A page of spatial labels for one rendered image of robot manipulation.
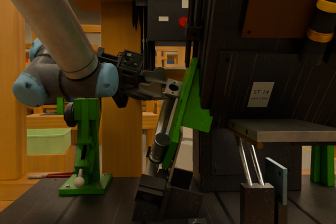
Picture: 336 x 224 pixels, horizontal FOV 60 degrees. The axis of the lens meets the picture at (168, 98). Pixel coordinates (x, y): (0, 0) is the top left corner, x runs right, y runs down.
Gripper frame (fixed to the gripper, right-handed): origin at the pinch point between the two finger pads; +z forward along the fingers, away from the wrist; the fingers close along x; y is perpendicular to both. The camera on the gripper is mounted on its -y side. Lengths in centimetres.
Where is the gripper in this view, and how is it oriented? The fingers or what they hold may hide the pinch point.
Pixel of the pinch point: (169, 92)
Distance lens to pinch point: 76.2
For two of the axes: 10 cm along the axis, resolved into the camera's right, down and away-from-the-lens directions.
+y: 2.1, -6.6, -7.2
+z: 9.6, 2.6, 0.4
